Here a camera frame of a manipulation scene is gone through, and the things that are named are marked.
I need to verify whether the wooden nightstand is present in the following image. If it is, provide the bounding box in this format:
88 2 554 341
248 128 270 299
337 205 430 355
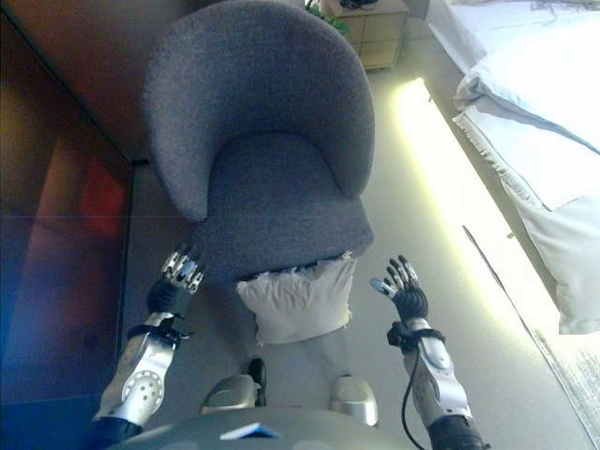
321 0 410 72

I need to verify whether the white bed pillow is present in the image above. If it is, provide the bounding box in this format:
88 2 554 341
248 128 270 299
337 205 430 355
454 39 600 157

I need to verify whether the white fringed cushion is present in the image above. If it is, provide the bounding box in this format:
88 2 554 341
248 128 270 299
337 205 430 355
235 250 358 346

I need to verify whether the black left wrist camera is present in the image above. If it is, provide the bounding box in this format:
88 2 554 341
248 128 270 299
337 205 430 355
161 321 196 342

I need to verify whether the silver right robot leg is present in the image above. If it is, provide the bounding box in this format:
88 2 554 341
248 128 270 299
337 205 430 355
327 373 379 428

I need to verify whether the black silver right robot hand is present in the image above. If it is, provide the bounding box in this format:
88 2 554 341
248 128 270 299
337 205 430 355
369 255 429 325

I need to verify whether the white bed sheet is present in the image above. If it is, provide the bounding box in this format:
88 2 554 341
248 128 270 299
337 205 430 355
427 0 600 79

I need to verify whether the glowing bed light strip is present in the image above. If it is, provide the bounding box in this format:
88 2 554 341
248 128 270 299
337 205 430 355
392 77 566 339

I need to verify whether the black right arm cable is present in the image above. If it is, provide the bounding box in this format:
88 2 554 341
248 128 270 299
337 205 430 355
401 350 424 449

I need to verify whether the grey fabric armchair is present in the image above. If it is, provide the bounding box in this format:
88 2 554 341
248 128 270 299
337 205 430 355
142 0 377 283

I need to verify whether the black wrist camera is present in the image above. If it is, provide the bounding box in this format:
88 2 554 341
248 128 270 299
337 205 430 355
161 321 196 342
385 322 416 353

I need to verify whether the green plant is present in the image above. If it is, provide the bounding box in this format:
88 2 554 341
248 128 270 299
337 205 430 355
303 0 352 35

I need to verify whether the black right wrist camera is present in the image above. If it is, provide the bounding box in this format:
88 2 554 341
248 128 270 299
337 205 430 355
385 322 416 353

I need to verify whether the grey robot torso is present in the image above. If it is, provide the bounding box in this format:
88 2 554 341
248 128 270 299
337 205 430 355
107 407 400 450

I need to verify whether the glossy dark cabinet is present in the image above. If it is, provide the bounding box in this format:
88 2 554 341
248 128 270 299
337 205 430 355
0 0 157 423

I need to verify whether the grey striped rug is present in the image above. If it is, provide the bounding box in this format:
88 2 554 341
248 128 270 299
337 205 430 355
532 327 600 450

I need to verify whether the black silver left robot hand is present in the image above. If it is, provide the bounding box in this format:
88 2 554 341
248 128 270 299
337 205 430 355
146 242 208 316

